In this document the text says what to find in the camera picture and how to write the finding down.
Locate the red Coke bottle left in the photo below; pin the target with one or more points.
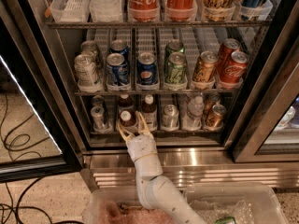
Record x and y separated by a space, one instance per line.
144 10

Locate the gold can middle shelf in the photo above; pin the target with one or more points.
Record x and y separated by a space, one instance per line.
204 70

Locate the steel fridge base grille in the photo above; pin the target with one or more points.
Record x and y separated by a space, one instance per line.
186 167

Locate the white can middle back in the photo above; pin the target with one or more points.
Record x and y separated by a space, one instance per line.
91 46

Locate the red Coke bottle right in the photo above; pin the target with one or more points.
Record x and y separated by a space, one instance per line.
179 10

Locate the white can middle front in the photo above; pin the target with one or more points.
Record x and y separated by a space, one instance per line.
86 70

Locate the silver can bottom left front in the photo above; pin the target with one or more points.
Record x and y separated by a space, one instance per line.
100 119

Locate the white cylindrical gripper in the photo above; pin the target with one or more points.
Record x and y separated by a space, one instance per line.
141 146

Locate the green can back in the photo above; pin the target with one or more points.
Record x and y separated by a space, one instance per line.
174 45

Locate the clear bin with ice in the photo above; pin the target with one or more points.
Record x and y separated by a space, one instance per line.
246 203

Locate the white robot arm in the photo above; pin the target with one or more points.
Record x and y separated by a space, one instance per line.
149 176

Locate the silver can bottom centre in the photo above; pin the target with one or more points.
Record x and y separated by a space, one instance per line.
170 118

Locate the brown tea bottle white cap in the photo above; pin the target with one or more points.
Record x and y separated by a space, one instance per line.
128 121

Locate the red Coke can front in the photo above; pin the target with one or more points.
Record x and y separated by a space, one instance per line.
234 67

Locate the green can in bin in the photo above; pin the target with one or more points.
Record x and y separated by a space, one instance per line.
226 220

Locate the silver can bottom left back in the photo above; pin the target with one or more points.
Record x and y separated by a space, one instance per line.
98 100

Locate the blue can back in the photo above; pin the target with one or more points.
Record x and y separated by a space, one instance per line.
121 47

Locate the red Coke can back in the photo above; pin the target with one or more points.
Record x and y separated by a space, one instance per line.
228 46

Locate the clear water bottle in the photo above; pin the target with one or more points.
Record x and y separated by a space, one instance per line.
193 114

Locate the right fridge door frame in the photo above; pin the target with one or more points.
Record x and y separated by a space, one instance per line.
269 135

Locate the gold can bottom front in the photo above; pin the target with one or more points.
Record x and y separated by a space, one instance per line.
215 116

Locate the blue white can front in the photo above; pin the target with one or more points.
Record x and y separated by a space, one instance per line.
118 75

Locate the open glass fridge door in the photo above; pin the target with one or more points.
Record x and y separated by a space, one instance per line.
35 142

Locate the gold can bottom back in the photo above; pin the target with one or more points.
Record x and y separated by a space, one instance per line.
210 100

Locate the white ribbed bottle top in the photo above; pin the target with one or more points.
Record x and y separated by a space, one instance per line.
106 10

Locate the silver can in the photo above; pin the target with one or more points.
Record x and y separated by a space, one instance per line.
100 119
170 118
98 100

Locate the clear bin pink contents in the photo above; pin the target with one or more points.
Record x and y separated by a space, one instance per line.
121 206

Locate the gold can shelf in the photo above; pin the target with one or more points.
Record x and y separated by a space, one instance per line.
217 10
204 70

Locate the gold can top shelf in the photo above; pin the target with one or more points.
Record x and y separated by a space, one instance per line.
217 10

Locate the red coke can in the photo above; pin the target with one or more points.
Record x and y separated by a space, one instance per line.
228 46
234 67

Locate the green can front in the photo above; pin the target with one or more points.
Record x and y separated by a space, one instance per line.
175 74

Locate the empty clear tray top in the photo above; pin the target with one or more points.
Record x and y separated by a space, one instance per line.
70 10

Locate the red coke bottle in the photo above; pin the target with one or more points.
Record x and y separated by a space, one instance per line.
144 10
179 10

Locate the blue Pepsi can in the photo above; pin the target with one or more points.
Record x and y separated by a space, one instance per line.
146 71

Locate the blue can top shelf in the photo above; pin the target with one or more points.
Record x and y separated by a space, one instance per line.
250 9

